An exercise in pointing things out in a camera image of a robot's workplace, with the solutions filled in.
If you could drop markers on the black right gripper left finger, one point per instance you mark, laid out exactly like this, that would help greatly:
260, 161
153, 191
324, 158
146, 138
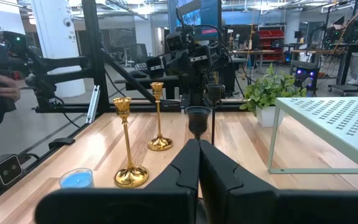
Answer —
166, 202

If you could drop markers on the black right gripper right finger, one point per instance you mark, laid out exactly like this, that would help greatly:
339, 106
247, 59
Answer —
244, 202

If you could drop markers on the black candlestick holder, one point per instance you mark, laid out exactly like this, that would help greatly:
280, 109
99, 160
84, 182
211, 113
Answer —
197, 119
215, 91

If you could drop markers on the gold candlestick holder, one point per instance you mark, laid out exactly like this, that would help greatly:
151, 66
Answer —
159, 143
131, 175

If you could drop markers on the blue candle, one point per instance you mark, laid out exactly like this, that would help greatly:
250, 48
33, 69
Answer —
76, 180

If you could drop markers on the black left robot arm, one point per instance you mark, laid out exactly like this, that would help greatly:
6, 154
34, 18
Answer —
196, 91

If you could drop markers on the black office chair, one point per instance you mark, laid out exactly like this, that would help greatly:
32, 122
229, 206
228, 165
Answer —
138, 51

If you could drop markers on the monitor with blue screen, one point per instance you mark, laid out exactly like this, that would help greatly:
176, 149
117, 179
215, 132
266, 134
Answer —
204, 12

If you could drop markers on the wooden desk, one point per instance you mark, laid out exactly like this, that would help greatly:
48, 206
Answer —
253, 52

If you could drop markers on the green plant in white pot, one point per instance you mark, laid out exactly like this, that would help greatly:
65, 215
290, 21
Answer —
266, 116

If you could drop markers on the silver aluminium bar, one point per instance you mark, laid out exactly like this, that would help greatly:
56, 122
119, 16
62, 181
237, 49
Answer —
92, 104

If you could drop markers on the red storage bin rack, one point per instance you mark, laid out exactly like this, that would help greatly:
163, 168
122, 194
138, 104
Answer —
270, 34

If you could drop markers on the mint green perforated shelf riser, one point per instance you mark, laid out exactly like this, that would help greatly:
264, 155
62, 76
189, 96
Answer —
337, 124

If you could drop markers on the white column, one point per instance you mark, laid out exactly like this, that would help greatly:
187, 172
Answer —
54, 46

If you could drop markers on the computer tower with purple lights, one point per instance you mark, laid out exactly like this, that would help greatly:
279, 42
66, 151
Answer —
304, 76

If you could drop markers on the person's hand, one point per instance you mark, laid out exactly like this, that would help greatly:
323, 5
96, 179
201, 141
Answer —
6, 90

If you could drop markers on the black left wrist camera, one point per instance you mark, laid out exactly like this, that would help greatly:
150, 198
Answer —
174, 42

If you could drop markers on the black aluminium table frame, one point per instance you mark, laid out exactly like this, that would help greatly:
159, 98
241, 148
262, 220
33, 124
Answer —
93, 46

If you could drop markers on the white dome security camera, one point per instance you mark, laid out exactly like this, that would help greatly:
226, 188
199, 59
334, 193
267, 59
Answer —
67, 22

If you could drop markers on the black table-level camera box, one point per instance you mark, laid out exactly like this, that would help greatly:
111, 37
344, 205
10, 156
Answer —
3, 170

